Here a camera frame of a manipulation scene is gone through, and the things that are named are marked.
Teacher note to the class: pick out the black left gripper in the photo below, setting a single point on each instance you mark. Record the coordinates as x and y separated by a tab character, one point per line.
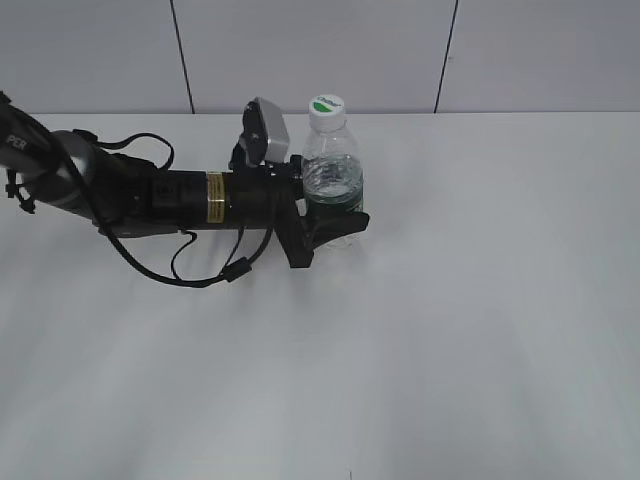
265	197

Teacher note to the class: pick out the clear Cestbon water bottle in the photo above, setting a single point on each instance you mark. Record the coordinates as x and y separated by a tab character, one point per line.
332	173

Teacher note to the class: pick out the white green bottle cap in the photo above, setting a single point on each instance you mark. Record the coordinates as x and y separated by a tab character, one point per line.
327	113

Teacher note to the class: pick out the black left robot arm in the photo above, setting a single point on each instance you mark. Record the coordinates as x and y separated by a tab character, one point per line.
131	197

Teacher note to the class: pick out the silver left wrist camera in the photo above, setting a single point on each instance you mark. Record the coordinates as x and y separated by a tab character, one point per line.
265	137

